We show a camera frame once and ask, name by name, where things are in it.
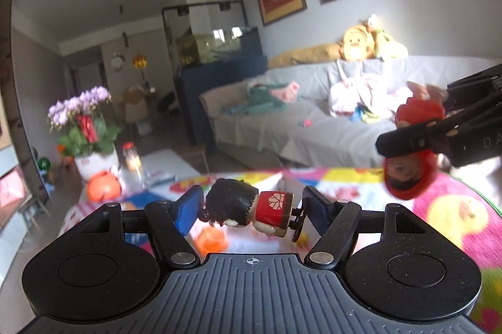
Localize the purple orchid in white pot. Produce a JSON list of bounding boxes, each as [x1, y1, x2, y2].
[[47, 86, 122, 182]]

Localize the glass fish tank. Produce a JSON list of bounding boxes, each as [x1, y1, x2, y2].
[[162, 0, 261, 70]]

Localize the red hooded doll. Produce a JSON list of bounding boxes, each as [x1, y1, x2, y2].
[[382, 80, 448, 201]]

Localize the yellow plush toy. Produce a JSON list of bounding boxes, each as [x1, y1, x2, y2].
[[363, 14, 409, 61]]

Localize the yellow duck plush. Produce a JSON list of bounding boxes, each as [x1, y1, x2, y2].
[[339, 26, 376, 62]]

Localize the grey covered sofa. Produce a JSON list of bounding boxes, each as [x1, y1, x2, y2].
[[199, 56, 502, 178]]

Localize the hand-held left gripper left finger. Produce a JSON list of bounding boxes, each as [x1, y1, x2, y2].
[[72, 186, 205, 268]]

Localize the black haired doll red shirt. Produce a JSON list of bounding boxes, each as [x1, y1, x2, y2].
[[198, 178, 308, 245]]

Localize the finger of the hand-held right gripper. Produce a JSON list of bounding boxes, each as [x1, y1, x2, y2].
[[375, 118, 461, 159], [446, 63, 502, 112]]

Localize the yellow hanging ornament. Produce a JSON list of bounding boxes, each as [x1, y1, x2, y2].
[[132, 51, 147, 82]]

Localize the green cloth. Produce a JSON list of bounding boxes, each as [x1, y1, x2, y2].
[[223, 82, 291, 115]]

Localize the yellow pillow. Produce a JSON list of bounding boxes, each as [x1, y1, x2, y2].
[[267, 43, 342, 69]]

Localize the dark blue cabinet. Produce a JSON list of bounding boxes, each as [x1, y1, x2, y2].
[[173, 52, 268, 146]]

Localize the small orange toy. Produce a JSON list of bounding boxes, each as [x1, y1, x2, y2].
[[195, 227, 229, 253]]

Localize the colourful cartoon play mat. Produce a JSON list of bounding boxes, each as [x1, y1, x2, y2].
[[59, 167, 502, 334]]

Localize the white coffee table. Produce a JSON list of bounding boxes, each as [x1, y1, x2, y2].
[[78, 149, 205, 209]]

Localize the orange round toy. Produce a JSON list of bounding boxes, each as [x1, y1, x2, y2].
[[86, 169, 121, 202]]

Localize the clear jar with red lid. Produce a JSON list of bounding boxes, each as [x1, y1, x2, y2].
[[122, 142, 145, 182]]

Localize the black television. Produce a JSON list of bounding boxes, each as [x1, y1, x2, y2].
[[0, 0, 51, 209]]

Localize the beige dining chair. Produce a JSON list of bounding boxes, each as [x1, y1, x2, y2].
[[121, 88, 150, 125]]

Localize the pink garment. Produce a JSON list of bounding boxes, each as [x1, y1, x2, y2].
[[270, 81, 301, 105]]

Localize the white and pink baby clothes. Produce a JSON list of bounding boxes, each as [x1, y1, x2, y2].
[[328, 60, 414, 119]]

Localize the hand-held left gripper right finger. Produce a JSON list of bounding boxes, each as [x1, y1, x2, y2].
[[302, 186, 422, 268]]

